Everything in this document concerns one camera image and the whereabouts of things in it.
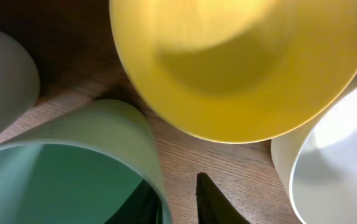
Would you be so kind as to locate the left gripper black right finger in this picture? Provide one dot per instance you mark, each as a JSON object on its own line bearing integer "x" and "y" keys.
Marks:
{"x": 213, "y": 206}

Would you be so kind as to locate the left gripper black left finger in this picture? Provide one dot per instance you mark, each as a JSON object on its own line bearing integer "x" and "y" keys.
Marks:
{"x": 143, "y": 206}

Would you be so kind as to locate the mint green cup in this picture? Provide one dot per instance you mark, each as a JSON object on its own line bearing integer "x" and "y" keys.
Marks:
{"x": 80, "y": 167}

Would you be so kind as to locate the grey white cup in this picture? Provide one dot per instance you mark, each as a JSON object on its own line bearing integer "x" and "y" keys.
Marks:
{"x": 19, "y": 81}

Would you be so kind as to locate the white small bowl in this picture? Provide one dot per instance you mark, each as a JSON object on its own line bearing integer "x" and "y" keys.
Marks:
{"x": 317, "y": 163}

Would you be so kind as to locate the yellow small bowl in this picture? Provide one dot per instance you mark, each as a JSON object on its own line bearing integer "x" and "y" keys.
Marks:
{"x": 237, "y": 71}

